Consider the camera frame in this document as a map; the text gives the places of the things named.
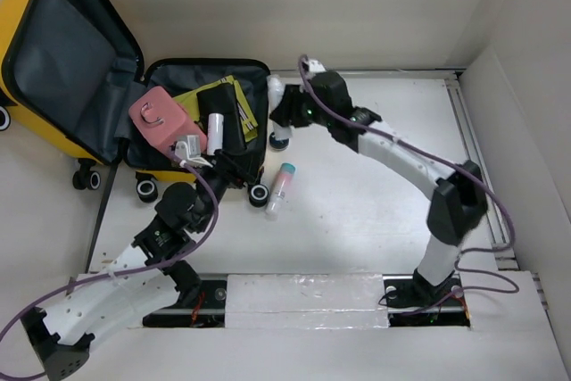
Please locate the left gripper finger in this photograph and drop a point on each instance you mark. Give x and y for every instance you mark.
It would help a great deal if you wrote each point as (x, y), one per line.
(209, 161)
(235, 169)

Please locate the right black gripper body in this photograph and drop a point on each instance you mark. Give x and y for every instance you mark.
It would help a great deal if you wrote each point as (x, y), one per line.
(304, 111)

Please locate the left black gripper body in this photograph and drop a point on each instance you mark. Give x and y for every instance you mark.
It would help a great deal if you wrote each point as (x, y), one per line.
(204, 190)

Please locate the pink teal-capped tube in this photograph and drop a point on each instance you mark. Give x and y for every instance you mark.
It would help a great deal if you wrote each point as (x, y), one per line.
(281, 183)

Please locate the dark blue round jar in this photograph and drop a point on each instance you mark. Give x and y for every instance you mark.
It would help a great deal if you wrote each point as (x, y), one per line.
(279, 140)

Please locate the black pouch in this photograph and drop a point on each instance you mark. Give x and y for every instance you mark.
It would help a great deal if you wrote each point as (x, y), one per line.
(219, 111)

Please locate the yellow-green shorts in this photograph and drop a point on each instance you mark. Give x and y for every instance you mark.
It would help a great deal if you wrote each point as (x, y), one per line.
(249, 124)

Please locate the pink cosmetic case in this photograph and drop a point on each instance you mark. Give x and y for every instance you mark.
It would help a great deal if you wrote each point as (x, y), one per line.
(161, 120)

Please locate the yellow hard-shell suitcase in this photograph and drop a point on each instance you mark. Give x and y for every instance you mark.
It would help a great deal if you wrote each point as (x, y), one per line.
(70, 70)

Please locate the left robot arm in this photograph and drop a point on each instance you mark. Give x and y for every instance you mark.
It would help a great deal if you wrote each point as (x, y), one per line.
(149, 274)

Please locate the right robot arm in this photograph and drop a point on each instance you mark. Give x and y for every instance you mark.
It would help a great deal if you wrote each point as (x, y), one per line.
(456, 204)

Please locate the white foam board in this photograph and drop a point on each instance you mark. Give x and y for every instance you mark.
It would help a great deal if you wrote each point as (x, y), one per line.
(305, 302)

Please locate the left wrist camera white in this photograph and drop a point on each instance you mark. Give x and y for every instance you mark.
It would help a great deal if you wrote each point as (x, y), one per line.
(187, 150)

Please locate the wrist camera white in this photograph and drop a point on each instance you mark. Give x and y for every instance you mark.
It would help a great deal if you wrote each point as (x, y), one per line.
(312, 66)
(187, 150)

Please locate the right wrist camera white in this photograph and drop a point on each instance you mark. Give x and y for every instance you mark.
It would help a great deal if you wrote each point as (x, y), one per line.
(312, 66)

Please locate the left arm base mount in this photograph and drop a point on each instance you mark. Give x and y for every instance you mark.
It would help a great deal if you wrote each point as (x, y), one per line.
(204, 306)

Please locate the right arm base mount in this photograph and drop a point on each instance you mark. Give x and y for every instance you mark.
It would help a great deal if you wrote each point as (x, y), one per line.
(409, 303)

